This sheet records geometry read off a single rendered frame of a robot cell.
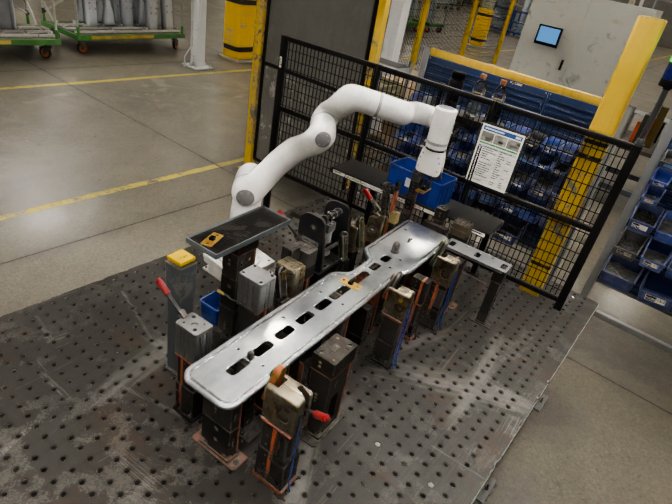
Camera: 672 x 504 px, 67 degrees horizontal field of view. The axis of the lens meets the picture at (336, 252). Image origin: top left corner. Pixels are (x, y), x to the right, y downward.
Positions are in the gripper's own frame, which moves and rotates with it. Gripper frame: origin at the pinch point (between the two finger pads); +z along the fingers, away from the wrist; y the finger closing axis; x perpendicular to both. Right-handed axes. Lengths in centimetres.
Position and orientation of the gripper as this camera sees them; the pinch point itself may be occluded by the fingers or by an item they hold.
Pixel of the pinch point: (424, 184)
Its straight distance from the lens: 211.2
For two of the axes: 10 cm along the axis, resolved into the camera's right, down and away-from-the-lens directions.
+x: 5.5, -3.5, 7.6
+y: 8.1, 4.2, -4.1
